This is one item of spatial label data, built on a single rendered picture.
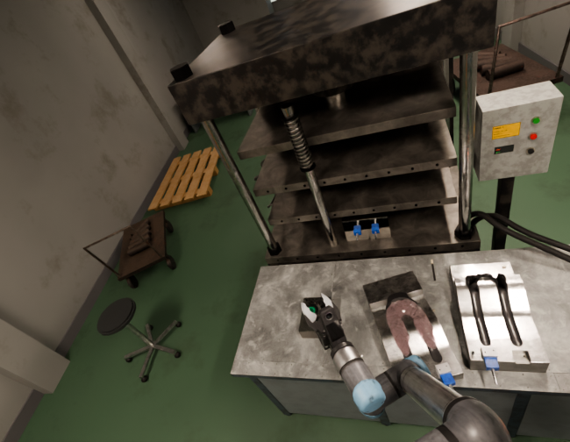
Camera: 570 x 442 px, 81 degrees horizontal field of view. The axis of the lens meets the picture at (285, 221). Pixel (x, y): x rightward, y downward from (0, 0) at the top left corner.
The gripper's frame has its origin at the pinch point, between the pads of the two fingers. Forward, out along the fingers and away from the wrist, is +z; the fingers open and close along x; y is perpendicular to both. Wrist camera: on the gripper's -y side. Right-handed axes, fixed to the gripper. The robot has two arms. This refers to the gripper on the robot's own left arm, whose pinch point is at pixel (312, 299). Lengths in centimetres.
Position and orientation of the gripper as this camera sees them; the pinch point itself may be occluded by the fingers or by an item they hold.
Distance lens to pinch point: 111.4
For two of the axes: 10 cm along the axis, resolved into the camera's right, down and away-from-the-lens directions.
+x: 9.1, -3.7, 1.7
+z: -3.6, -5.2, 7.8
